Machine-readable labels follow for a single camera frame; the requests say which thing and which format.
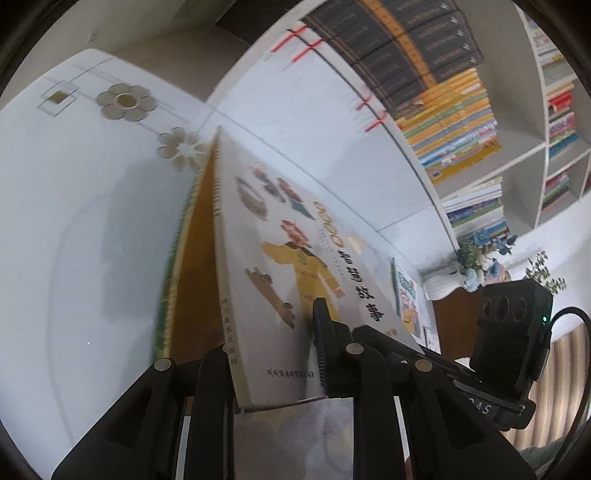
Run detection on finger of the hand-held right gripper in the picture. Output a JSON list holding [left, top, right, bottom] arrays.
[[353, 325, 469, 384]]

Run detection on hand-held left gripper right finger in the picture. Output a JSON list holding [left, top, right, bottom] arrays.
[[310, 298, 539, 480]]

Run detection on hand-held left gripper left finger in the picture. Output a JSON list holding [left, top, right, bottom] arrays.
[[51, 345, 245, 480]]

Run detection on white yellow-robed figure book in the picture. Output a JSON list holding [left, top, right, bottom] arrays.
[[210, 126, 423, 412]]

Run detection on row of yellow orange books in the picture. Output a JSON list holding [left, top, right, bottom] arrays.
[[397, 67, 504, 185]]

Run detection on rows of thin colourful books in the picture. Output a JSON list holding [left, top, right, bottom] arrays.
[[522, 14, 591, 213]]

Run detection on row of dark books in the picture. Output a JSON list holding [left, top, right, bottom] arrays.
[[302, 0, 485, 112]]

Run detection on colourful cartoon cover book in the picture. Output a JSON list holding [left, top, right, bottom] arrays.
[[392, 270, 423, 340]]

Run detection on brown wooden cabinet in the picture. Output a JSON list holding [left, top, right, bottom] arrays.
[[431, 284, 485, 365]]

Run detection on striped beige rug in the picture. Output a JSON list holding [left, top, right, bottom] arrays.
[[501, 323, 591, 450]]

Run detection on dried baby's breath bunch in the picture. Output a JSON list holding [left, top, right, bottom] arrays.
[[524, 249, 568, 294]]

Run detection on white ribbed vase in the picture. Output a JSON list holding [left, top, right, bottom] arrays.
[[422, 270, 462, 301]]

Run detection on blue white flower bouquet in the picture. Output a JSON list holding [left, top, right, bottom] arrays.
[[455, 231, 518, 291]]

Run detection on white bookcase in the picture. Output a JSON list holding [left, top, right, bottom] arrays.
[[205, 0, 591, 278]]

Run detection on black cable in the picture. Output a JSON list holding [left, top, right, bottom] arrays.
[[531, 307, 591, 444]]

